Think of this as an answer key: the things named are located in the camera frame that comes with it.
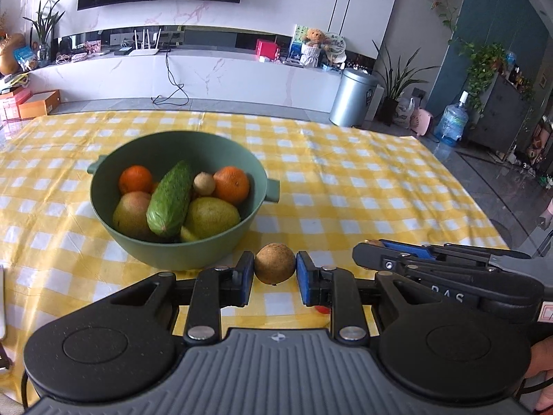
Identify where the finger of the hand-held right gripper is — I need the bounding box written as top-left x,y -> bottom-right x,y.
379,239 -> 509,257
352,242 -> 433,276

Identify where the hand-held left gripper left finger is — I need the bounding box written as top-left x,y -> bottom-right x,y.
106,251 -> 255,343

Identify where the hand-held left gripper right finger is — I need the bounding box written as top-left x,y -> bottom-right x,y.
296,251 -> 437,341

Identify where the brown kiwi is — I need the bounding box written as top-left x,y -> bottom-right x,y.
193,172 -> 217,196
254,243 -> 297,286

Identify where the green bowl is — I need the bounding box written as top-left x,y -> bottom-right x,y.
86,130 -> 281,271

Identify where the person's right hand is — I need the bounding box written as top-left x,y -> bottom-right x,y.
525,333 -> 553,412

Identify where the yellow checked tablecloth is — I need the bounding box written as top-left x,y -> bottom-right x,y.
0,110 -> 510,403

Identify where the yellow-green pear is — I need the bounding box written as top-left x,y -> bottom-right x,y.
185,196 -> 241,239

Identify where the green bumpy cucumber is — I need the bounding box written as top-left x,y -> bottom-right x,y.
146,160 -> 194,238

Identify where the blue water jug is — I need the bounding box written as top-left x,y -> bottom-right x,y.
433,91 -> 470,147

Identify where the reddish yellow pear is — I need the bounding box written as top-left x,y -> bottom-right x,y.
113,191 -> 156,240

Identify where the white plastic bag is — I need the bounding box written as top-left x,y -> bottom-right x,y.
395,97 -> 416,129

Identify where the silver trash bin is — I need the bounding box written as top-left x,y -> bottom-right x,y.
329,68 -> 380,127

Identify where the grey cabinet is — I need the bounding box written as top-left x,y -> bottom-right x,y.
467,71 -> 535,162

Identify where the tall green floor plant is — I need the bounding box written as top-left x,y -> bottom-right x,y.
372,39 -> 440,127

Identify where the leafy pothos plant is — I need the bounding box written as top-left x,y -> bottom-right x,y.
459,41 -> 509,114

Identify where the white marble TV cabinet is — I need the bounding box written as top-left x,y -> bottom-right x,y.
26,28 -> 346,115

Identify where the white container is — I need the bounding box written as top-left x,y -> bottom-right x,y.
301,45 -> 324,68

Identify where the round printed fan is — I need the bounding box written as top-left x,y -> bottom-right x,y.
323,32 -> 347,62

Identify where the green picture book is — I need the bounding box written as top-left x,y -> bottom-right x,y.
289,25 -> 309,60

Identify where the brown teddy bear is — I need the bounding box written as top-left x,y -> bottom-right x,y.
301,28 -> 330,49

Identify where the red box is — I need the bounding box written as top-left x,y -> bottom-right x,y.
256,39 -> 281,62

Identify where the hanging vine plant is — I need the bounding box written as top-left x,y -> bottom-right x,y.
412,0 -> 461,45

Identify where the white router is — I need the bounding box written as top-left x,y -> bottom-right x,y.
130,28 -> 163,57

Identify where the orange cardboard box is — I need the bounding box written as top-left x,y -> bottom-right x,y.
18,90 -> 62,119

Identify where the pink cardboard box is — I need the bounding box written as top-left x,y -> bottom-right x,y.
0,91 -> 34,121

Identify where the stack of magazines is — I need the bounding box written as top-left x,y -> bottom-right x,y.
0,73 -> 31,93

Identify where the blue snack packet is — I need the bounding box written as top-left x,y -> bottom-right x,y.
13,45 -> 38,70

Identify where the long-leaf potted plant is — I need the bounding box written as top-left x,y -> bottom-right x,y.
24,0 -> 73,67

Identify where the copper gourd vase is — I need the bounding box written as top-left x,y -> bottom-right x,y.
0,32 -> 27,77

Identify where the black power cable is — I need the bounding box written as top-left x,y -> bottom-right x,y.
151,49 -> 191,107

